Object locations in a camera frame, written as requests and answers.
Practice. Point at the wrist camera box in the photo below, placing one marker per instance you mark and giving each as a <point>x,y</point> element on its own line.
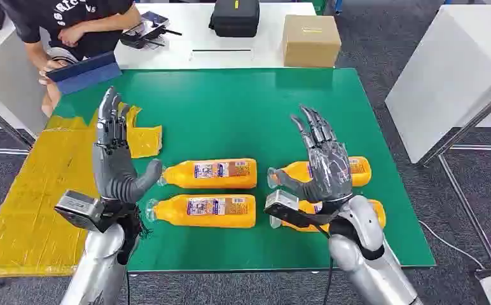
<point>281,204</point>
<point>77,208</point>

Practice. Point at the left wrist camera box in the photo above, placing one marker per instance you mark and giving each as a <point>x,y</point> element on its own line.
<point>77,208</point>

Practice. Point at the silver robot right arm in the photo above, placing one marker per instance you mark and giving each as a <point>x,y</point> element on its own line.
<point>376,273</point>

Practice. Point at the green table mat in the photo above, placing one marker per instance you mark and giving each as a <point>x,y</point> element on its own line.
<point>237,118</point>

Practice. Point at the person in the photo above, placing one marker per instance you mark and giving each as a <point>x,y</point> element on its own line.
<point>81,17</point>

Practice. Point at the white table beside person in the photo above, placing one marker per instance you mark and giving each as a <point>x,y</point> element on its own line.
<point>1,75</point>

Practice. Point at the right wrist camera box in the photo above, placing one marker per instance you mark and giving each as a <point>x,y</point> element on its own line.
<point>281,204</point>

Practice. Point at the white table with metal legs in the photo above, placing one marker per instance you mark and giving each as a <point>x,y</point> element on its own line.
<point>447,75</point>

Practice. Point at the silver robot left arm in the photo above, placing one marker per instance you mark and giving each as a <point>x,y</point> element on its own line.
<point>98,269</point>

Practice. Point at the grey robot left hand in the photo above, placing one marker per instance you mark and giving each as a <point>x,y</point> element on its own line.
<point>112,168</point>

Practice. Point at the black remote controller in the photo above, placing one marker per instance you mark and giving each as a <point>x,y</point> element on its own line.
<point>144,33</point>

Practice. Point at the person's right hand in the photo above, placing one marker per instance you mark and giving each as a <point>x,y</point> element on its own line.
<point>49,69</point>

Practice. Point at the yellow plastic sheet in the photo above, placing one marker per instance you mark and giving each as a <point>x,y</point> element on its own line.
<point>39,189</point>

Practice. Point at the blue tablet case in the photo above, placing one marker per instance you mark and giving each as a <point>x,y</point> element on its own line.
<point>85,75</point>

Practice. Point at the white table with box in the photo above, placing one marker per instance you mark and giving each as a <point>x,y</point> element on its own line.
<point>266,25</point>

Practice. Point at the black carry case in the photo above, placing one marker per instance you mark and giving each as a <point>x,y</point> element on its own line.
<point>235,19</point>

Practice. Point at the orange drink bottle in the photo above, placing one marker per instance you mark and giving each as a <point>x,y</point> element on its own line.
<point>378,212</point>
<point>361,172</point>
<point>203,221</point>
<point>211,181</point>

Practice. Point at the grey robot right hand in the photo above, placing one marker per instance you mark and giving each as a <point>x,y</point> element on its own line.
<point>332,168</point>

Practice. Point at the person's left hand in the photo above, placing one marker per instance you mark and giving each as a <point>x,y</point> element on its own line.
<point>72,35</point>

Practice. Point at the brown cardboard box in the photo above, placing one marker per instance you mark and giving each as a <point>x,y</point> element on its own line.
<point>311,46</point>

